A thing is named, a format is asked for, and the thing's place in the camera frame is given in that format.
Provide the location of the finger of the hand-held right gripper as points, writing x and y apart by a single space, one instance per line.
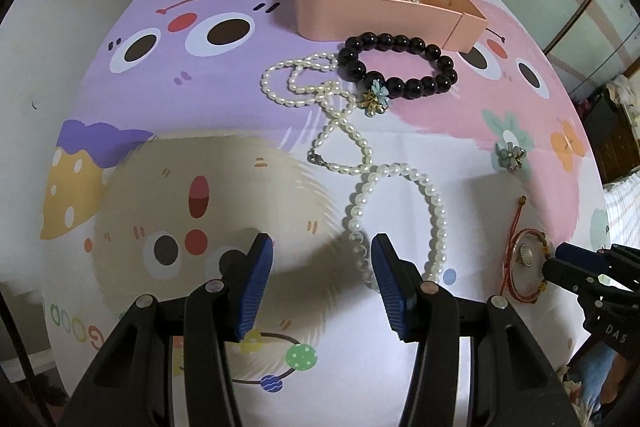
572 251
565 273

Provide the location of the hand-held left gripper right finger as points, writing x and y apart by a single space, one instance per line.
387 287

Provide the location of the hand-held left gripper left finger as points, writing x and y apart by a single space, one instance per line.
256 287

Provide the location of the round pearl strand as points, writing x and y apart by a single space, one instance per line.
439 212

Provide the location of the blue flower brooch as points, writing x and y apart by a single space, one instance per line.
511 155
375 99

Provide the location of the pink jewelry box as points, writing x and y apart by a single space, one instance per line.
380 19

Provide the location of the striped blanket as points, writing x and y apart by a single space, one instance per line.
624 212

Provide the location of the blue cloth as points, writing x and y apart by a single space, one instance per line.
605 377

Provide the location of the dark cabinet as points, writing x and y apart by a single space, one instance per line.
617 142

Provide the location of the cartoon printed mat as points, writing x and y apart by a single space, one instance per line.
210 147

